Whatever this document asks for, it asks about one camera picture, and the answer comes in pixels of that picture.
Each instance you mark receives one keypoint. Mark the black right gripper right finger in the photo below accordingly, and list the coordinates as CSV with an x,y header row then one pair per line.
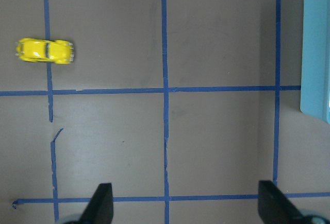
x,y
274,207

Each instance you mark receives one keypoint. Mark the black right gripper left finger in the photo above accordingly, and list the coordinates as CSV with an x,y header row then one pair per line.
x,y
100,208

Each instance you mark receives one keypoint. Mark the yellow toy beetle car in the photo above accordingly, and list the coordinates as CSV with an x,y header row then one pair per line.
x,y
35,50

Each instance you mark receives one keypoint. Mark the light blue plastic bin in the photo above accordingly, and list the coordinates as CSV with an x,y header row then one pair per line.
x,y
315,60

